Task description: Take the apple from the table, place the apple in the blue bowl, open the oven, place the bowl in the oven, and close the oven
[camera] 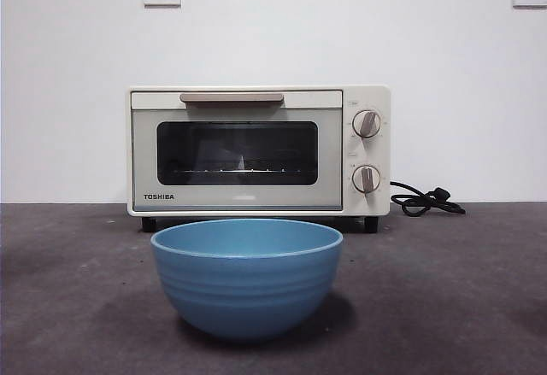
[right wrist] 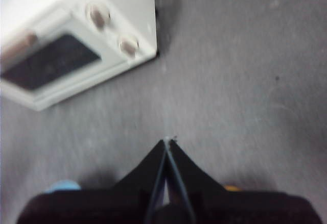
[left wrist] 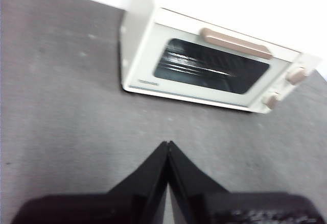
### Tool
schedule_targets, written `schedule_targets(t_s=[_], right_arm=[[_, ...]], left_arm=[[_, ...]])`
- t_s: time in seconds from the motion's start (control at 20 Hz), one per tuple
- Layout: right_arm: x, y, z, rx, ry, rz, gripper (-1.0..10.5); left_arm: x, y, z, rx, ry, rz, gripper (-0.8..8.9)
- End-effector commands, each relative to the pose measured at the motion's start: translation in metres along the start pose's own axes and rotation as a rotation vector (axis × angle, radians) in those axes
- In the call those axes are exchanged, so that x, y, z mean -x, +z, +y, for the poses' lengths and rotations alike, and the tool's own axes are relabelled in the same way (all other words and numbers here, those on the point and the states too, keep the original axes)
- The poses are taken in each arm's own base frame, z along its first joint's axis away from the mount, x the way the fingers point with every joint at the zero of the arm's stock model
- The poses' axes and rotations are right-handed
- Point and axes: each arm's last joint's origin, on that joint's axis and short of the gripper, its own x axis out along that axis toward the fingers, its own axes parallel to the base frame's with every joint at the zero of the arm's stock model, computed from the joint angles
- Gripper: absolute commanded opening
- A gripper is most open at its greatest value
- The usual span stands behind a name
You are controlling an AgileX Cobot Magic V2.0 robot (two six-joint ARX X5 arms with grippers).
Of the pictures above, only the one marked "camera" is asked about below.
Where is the cream Toshiba toaster oven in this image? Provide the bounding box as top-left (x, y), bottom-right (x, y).
top-left (126, 85), bottom-right (392, 234)

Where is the beige oven knob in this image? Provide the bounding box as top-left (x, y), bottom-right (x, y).
top-left (351, 109), bottom-right (383, 140)
top-left (351, 164), bottom-right (382, 194)

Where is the blue ribbed bowl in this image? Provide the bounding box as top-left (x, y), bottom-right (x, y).
top-left (150, 218), bottom-right (344, 342)

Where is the black oven power cable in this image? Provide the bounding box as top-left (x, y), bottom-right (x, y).
top-left (389, 180), bottom-right (467, 217)

